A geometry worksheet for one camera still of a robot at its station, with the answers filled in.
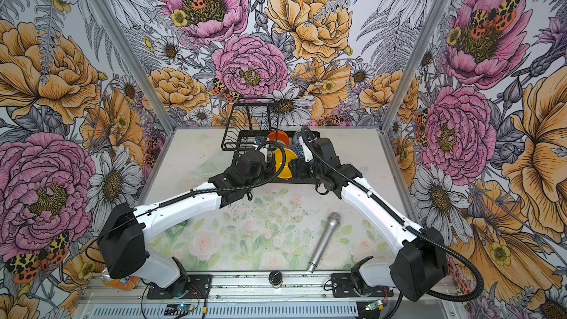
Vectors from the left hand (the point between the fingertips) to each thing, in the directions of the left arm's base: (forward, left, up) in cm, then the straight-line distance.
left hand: (271, 164), depth 82 cm
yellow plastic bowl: (+5, -7, -2) cm, 9 cm away
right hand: (-3, -10, +1) cm, 10 cm away
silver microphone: (-22, -19, -17) cm, 34 cm away
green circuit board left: (-41, +29, -21) cm, 54 cm away
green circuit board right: (-41, -33, -20) cm, 57 cm away
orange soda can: (-34, +46, -16) cm, 60 cm away
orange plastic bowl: (+23, -4, -10) cm, 25 cm away
